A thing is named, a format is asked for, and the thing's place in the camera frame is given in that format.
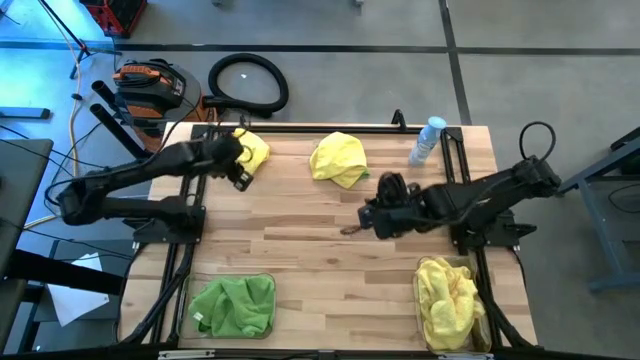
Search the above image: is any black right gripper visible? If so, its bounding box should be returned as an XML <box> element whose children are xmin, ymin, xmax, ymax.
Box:
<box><xmin>339</xmin><ymin>171</ymin><xmax>426</xmax><ymax>241</ymax></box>

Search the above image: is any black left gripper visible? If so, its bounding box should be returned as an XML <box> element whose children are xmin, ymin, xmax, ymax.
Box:
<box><xmin>202</xmin><ymin>134</ymin><xmax>255</xmax><ymax>193</ymax></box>

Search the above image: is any light blue air mist bottle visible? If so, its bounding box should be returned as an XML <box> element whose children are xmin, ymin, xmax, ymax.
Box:
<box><xmin>408</xmin><ymin>115</ymin><xmax>448</xmax><ymax>167</ymax></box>

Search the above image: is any orange and black shop vacuum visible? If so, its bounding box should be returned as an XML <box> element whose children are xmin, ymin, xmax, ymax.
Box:
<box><xmin>112</xmin><ymin>58</ymin><xmax>219</xmax><ymax>154</ymax></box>

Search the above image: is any black vacuum wand tube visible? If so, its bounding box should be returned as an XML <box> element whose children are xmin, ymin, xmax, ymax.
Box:
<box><xmin>89</xmin><ymin>103</ymin><xmax>159</xmax><ymax>169</ymax></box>
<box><xmin>90</xmin><ymin>79</ymin><xmax>132</xmax><ymax>124</ymax></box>

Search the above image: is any clear plastic basket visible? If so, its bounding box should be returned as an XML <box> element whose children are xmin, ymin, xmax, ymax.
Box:
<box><xmin>412</xmin><ymin>253</ymin><xmax>494</xmax><ymax>354</ymax></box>
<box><xmin>177</xmin><ymin>271</ymin><xmax>278</xmax><ymax>340</ymax></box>

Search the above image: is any black desk leg beam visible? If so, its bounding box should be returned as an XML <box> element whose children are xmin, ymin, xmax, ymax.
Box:
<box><xmin>7</xmin><ymin>248</ymin><xmax>125</xmax><ymax>296</ymax></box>

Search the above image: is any white paper sheet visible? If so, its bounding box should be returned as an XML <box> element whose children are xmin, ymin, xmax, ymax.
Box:
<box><xmin>47</xmin><ymin>252</ymin><xmax>110</xmax><ymax>327</ymax></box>

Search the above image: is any red tool box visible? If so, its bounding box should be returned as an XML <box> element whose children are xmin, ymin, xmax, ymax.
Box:
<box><xmin>79</xmin><ymin>0</ymin><xmax>149</xmax><ymax>39</ymax></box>

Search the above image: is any grey metal floor bar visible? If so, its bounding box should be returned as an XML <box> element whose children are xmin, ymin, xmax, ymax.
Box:
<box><xmin>0</xmin><ymin>106</ymin><xmax>52</xmax><ymax>121</ymax></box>

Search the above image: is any black tripod stand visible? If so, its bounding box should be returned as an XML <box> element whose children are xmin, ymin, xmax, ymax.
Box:
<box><xmin>37</xmin><ymin>0</ymin><xmax>121</xmax><ymax>80</ymax></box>

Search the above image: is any black aluminium table frame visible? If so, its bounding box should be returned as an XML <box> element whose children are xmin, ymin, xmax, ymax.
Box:
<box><xmin>119</xmin><ymin>123</ymin><xmax>536</xmax><ymax>351</ymax></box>

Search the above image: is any black vacuum hose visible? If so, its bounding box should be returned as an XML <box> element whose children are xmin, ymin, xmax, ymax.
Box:
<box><xmin>202</xmin><ymin>52</ymin><xmax>290</xmax><ymax>120</ymax></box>

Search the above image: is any yellow extension cord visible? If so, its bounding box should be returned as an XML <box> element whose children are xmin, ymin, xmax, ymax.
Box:
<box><xmin>47</xmin><ymin>4</ymin><xmax>86</xmax><ymax>207</ymax></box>

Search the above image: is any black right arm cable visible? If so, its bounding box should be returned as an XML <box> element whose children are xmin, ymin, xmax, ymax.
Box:
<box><xmin>518</xmin><ymin>120</ymin><xmax>558</xmax><ymax>164</ymax></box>

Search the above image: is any blue metal table frame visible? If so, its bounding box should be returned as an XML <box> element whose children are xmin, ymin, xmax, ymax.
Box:
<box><xmin>551</xmin><ymin>127</ymin><xmax>640</xmax><ymax>294</ymax></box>

